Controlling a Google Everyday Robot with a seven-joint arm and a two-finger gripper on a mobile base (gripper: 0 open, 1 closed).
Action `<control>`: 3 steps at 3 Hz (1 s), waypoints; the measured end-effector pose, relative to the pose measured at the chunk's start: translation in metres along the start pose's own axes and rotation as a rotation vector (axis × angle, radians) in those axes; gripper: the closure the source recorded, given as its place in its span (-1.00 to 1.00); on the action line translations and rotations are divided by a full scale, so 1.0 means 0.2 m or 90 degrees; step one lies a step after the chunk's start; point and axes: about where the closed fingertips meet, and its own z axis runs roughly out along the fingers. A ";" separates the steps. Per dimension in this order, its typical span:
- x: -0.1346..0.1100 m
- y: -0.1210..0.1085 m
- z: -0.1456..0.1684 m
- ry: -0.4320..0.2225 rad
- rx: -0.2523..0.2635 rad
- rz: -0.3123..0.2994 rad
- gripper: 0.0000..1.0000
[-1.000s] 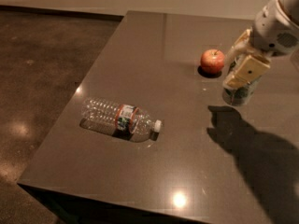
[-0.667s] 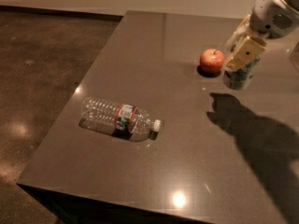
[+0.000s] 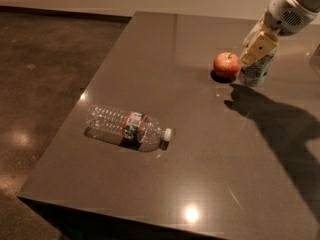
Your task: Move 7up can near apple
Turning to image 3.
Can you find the green white 7up can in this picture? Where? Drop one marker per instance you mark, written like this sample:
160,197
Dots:
255,74

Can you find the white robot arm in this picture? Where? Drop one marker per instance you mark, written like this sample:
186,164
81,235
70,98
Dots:
281,18

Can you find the clear plastic water bottle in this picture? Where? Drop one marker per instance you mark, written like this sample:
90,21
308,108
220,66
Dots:
129,129

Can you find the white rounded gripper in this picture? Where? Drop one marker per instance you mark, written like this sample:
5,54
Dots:
282,16

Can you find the red apple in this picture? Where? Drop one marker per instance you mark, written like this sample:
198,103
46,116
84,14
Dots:
226,65

